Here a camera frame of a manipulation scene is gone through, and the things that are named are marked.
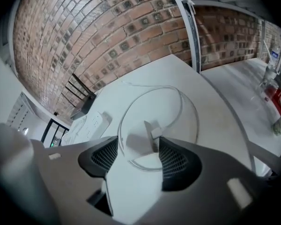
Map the white charging cable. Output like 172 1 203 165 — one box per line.
117 80 200 172

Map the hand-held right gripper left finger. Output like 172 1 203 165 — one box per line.
30 135 119 225

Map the white charger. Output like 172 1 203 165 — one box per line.
126 120 165 160

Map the white metal shelf frame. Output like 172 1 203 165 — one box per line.
167 0 281 74

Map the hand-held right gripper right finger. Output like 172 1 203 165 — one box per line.
140 136 281 225

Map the white power strip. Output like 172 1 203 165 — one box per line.
60 111 113 147

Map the black router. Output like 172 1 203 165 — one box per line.
65 73 97 121

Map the black window frame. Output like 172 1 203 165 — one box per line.
40 118 70 148

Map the red label plastic bottle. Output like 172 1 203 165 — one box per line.
250 80 281 117

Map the clear plastic bottle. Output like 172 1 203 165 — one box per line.
262 63 279 84

